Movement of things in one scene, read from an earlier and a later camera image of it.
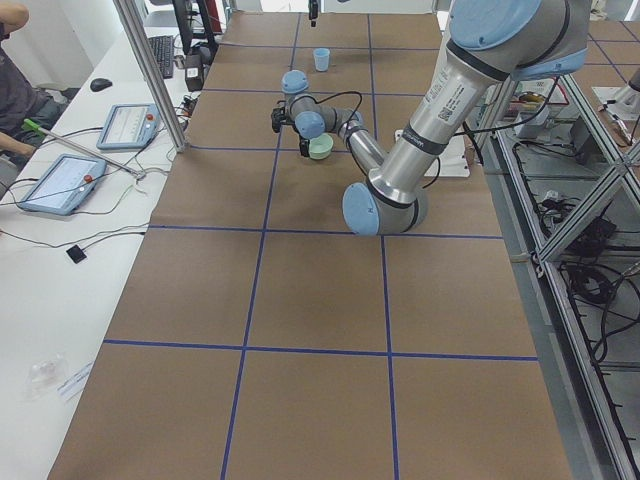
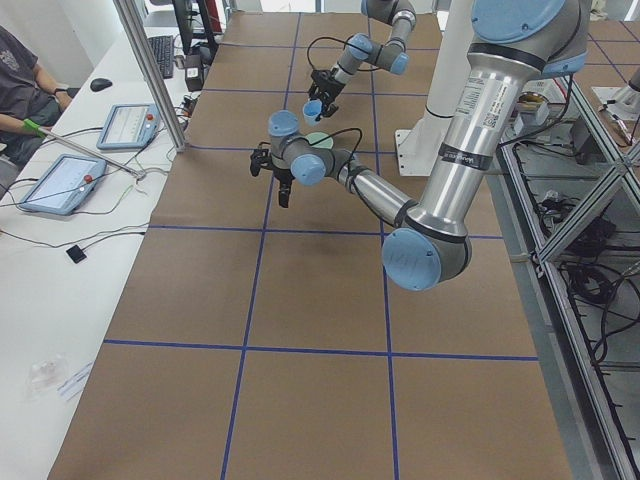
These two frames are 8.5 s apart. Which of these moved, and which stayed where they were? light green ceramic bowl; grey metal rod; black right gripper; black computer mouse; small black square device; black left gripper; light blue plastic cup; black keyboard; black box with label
Moved: black left gripper; light blue plastic cup; black right gripper
Stayed: small black square device; black box with label; black computer mouse; black keyboard; light green ceramic bowl; grey metal rod
